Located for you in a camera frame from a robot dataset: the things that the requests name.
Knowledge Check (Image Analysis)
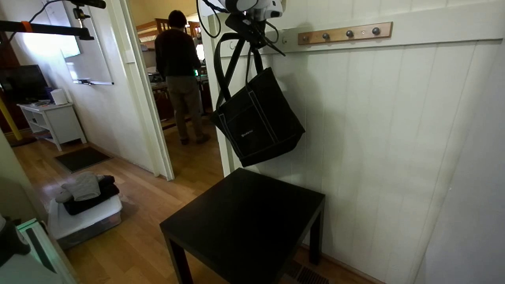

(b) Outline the person in dark hoodie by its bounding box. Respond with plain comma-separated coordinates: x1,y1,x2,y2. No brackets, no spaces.
153,8,209,147

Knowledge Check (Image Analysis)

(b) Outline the black tote bag white stitching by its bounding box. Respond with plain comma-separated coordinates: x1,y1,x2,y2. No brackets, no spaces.
210,32,308,169

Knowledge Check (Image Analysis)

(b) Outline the black folded cloth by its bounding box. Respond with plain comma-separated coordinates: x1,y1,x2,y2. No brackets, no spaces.
62,174,122,216

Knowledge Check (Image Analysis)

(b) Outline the green and white box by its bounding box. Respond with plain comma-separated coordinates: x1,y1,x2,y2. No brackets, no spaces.
15,216,79,284

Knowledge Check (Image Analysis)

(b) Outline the wooden hook rack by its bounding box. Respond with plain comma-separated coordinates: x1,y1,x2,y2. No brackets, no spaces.
297,21,395,47

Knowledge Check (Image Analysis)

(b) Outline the dark door mat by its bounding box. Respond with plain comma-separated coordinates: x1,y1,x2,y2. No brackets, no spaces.
54,145,112,174

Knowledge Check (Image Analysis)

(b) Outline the white flat storage box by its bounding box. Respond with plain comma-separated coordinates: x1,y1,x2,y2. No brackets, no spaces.
43,193,125,245

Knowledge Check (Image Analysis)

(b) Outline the white side table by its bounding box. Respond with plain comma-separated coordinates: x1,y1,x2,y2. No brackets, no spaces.
18,101,87,153

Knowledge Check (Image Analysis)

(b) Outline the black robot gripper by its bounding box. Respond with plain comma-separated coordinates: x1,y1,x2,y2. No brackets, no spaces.
226,13,288,58

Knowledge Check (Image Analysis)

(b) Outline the white whiteboard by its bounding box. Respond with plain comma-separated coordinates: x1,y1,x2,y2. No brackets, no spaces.
63,8,117,88

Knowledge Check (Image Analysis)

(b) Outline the small white box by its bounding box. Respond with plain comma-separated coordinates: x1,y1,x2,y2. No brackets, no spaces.
49,87,71,106

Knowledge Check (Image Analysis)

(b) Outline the wooden shelf unit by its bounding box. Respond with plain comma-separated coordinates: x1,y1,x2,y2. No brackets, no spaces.
136,17,202,52

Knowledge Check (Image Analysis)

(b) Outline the yellow pole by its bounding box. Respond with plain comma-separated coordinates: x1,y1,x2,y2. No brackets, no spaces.
0,96,24,144

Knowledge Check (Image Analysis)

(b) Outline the black square side table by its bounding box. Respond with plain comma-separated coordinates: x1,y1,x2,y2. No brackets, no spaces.
160,167,327,284

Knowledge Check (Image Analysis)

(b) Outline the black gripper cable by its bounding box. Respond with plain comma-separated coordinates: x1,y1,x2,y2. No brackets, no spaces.
196,0,229,41

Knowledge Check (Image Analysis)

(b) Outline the black camera on mount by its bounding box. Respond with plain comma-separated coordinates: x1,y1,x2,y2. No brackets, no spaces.
67,0,108,22

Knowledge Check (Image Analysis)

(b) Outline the grey folded cloth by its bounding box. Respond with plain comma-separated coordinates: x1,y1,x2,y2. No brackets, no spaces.
54,172,103,205

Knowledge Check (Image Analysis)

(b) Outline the white door frame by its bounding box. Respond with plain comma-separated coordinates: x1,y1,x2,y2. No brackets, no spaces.
106,0,237,182

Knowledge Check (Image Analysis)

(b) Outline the black monitor screen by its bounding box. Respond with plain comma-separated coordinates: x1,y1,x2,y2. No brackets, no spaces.
0,63,52,106

